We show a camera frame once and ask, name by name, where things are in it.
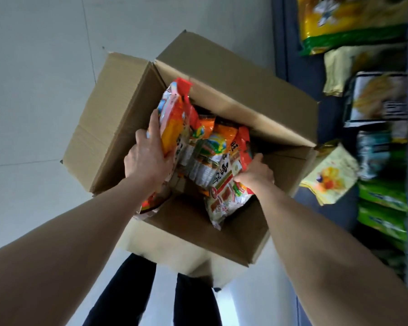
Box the person's left hand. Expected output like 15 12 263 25
124 109 175 194

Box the person's right hand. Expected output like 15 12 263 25
233 153 275 195

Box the pink orange snack packet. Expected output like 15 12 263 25
133 78 203 221

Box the white red snack packet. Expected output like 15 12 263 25
204 127 255 230

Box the person's left forearm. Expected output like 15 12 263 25
0 176 172 326

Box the person's right forearm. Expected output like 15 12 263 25
255 185 408 326

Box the brown cardboard box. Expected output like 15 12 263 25
61 30 319 289

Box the orange green snack packet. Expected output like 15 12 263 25
189 119 239 188

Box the pale yellow orange-print packet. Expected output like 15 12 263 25
299 140 360 206

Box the blue metal shelf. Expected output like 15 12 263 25
271 0 408 326

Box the silver blue snack packet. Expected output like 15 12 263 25
356 130 396 181

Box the black white snack packet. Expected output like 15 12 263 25
342 71 408 128

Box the pale yellow snack packet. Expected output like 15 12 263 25
323 43 407 97

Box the person's right leg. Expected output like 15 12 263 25
173 273 222 326

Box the person's leg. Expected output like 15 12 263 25
173 273 222 326
83 253 157 326

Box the dark green snack packet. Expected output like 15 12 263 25
370 240 407 279

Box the person's left leg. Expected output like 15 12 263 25
83 253 157 326

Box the large yellow green bag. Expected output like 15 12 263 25
297 0 408 57

